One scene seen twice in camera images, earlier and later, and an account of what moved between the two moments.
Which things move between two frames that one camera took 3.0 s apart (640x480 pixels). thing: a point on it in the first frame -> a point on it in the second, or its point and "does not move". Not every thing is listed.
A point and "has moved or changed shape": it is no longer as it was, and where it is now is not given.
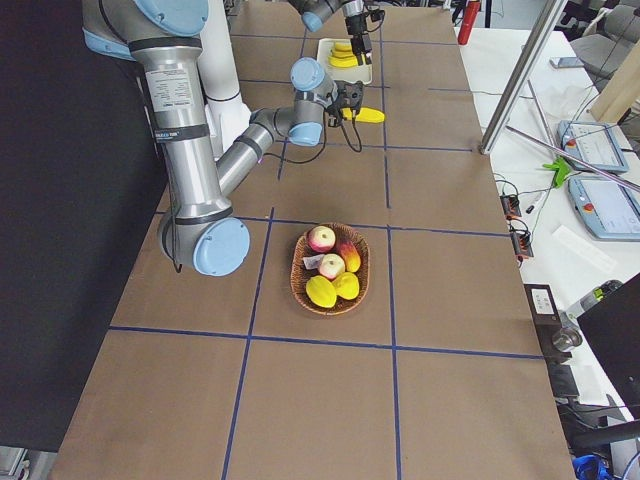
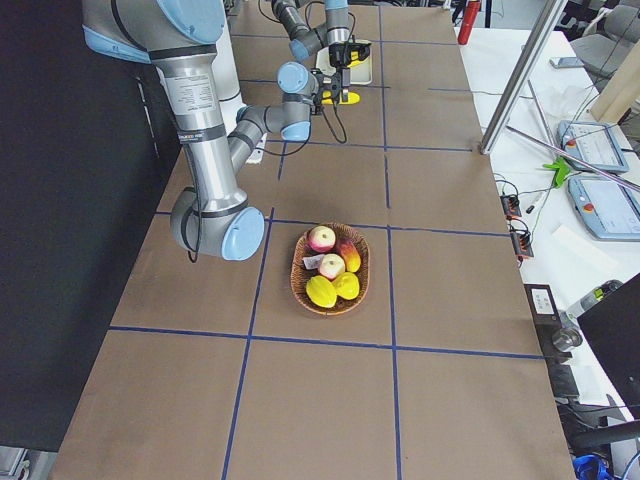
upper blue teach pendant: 594,143 does not move
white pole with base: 217,63 does not move
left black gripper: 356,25 -> 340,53
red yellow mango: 350,255 does not move
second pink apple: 331,266 does not move
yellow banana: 365,114 has moved or changed shape
